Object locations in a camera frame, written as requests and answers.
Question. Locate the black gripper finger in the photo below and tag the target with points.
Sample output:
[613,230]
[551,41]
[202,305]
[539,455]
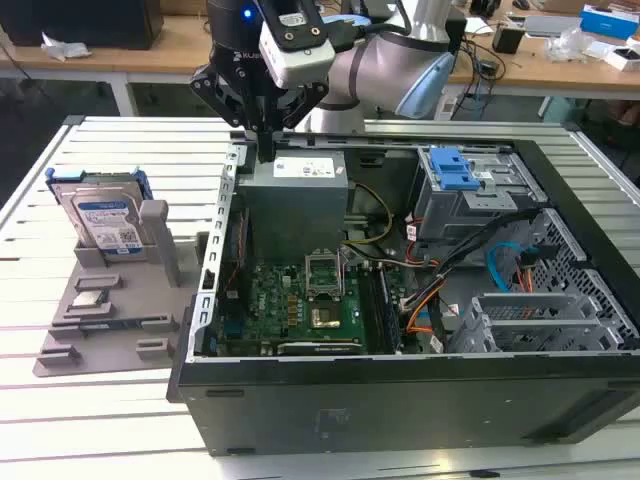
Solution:
[305,107]
[220,97]

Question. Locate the hard disk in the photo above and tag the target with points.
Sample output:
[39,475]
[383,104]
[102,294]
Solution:
[107,225]

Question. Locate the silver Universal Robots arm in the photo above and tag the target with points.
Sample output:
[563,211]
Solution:
[380,65]

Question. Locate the empty blue disk carrier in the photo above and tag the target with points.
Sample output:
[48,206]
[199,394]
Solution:
[450,170]

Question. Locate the tall grey disk bay cage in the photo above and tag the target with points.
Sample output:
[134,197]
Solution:
[450,215]

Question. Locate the low grey metal disk bay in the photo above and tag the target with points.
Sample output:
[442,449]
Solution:
[540,335]

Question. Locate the long wooden desk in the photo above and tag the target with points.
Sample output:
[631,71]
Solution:
[175,50]

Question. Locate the white desk leg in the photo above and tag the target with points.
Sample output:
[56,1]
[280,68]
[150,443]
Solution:
[122,97]

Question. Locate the grey power supply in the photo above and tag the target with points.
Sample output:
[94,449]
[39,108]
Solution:
[295,210]

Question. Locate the black table corner cap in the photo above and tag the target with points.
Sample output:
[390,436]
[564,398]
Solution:
[573,126]
[74,120]

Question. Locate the large black box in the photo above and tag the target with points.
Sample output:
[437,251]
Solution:
[80,22]

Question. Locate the crumpled white paper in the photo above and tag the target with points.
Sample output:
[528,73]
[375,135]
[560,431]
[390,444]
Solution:
[65,49]

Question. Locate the thin metal locking lever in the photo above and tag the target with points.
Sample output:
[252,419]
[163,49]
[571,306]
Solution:
[342,270]

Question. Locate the black desktop tower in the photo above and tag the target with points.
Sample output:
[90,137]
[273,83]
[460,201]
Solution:
[457,30]

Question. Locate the green motherboard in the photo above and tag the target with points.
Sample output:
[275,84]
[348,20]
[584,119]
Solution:
[272,300]

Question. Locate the CPU socket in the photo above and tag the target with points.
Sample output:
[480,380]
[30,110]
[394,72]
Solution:
[326,319]

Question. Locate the black RAM slot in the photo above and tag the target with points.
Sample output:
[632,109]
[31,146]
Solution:
[372,315]

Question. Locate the grey parts rack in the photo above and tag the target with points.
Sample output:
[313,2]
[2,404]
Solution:
[125,300]

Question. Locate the RAM stick with blue label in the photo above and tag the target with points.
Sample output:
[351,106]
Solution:
[390,315]

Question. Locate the silver CPU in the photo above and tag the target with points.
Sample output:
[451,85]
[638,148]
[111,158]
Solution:
[87,299]

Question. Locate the black graphics card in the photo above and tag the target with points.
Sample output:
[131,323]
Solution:
[320,348]

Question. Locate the dark RAM stick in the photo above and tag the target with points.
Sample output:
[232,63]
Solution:
[107,325]

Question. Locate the flat grey box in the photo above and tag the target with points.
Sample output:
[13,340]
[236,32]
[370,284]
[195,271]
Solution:
[550,25]

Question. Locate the clear plastic bags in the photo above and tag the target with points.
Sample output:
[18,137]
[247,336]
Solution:
[570,45]

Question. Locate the black open PC case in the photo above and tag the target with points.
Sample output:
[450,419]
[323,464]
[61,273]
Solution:
[400,400]

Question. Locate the blue cardboard box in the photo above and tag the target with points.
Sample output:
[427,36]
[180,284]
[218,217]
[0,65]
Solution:
[610,22]

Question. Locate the white box with black item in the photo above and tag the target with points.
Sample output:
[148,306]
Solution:
[620,60]

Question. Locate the small black table clip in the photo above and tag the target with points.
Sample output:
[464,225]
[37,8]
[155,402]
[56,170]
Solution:
[485,474]

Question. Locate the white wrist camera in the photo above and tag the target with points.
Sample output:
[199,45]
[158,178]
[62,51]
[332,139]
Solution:
[300,60]

